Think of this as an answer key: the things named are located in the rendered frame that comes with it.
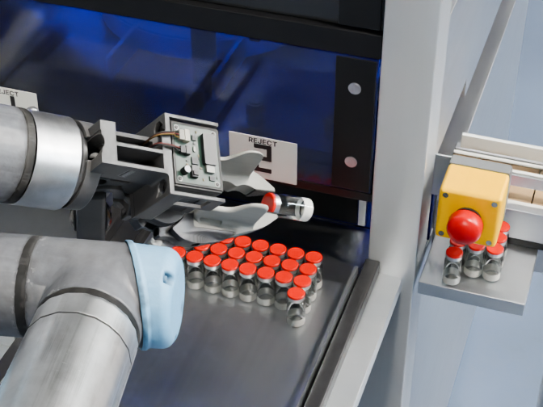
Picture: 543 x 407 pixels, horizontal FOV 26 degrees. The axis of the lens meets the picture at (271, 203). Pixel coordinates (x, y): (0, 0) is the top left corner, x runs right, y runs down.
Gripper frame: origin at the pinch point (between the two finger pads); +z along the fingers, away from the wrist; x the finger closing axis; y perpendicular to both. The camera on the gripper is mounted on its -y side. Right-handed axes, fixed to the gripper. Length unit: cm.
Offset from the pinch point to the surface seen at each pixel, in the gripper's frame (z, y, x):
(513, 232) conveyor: 50, -14, 8
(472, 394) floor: 122, -93, 7
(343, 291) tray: 30.0, -24.3, 1.6
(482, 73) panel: 68, -30, 42
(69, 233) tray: 6, -49, 14
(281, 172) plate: 21.2, -22.7, 15.1
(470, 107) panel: 62, -28, 34
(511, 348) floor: 135, -92, 17
